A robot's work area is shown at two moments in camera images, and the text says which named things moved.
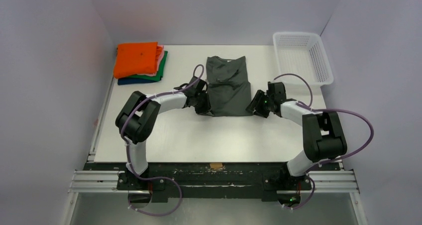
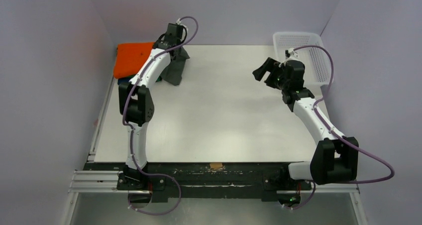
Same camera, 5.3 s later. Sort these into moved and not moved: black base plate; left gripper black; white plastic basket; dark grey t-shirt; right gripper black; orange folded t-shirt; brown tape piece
Moved: dark grey t-shirt; left gripper black; right gripper black
Not moved: black base plate; white plastic basket; brown tape piece; orange folded t-shirt
